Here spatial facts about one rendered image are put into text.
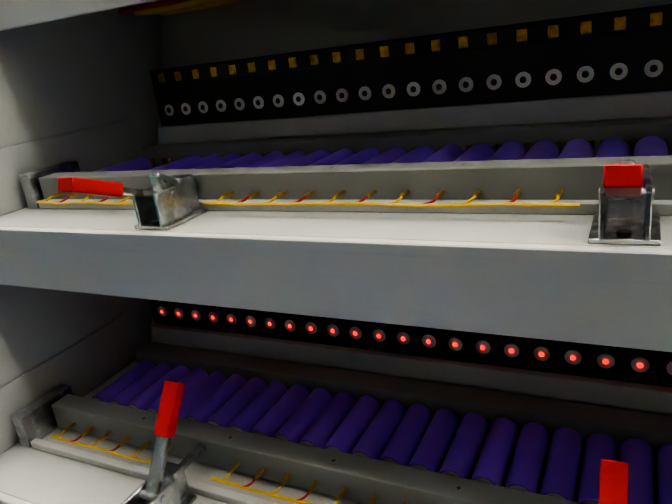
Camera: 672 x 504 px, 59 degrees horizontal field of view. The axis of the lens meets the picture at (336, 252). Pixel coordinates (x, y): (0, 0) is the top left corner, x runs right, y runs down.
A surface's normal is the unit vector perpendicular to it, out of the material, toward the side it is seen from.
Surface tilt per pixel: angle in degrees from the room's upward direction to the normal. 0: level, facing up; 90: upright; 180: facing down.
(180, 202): 90
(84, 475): 21
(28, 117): 90
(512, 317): 111
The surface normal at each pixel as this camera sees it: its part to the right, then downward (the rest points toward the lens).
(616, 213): -0.43, 0.35
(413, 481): -0.12, -0.94
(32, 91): 0.89, 0.04
